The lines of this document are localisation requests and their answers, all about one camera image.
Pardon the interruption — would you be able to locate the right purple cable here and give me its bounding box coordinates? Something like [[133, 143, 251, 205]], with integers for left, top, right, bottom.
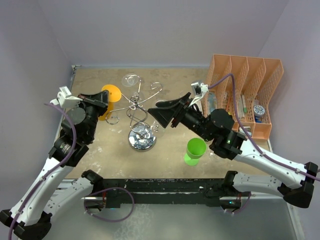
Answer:
[[208, 73, 320, 182]]

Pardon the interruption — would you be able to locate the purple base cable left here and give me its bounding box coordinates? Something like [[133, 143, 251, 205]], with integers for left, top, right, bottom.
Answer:
[[83, 185, 136, 223]]

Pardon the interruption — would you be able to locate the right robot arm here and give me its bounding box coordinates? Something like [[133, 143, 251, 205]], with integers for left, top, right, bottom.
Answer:
[[147, 93, 318, 209]]

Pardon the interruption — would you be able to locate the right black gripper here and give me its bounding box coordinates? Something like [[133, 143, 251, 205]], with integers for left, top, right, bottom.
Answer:
[[148, 92, 214, 142]]

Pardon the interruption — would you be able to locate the chrome wine glass rack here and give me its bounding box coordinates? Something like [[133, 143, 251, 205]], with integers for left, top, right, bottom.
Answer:
[[105, 75, 164, 152]]

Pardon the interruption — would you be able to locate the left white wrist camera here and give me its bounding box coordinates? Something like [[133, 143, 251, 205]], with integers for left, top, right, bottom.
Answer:
[[50, 86, 82, 109]]

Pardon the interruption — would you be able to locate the orange plastic goblet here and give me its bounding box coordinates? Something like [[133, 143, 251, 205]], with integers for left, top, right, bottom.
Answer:
[[98, 84, 122, 121]]

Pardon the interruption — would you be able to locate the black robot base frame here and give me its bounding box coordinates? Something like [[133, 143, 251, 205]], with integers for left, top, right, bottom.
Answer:
[[85, 178, 250, 210]]

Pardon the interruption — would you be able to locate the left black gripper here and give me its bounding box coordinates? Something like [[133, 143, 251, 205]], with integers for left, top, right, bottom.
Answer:
[[74, 89, 109, 142]]

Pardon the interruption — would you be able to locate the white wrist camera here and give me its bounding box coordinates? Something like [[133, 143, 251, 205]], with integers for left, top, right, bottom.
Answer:
[[50, 86, 82, 109], [189, 80, 209, 107]]

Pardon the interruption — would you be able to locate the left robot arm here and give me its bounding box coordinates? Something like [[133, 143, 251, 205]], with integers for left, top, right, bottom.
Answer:
[[0, 86, 109, 240]]

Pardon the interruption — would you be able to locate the clear wine glass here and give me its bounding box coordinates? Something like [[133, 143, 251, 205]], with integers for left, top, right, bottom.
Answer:
[[121, 73, 140, 87], [150, 120, 166, 136], [207, 149, 220, 162]]

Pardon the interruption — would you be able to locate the orange desk file organizer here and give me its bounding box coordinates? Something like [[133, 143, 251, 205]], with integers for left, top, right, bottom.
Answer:
[[201, 54, 284, 140]]

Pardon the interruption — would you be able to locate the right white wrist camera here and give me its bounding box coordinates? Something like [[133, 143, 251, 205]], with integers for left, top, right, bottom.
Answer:
[[189, 80, 209, 107]]

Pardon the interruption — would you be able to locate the green plastic goblet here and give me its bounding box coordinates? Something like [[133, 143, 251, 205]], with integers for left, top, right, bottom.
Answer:
[[184, 138, 207, 166]]

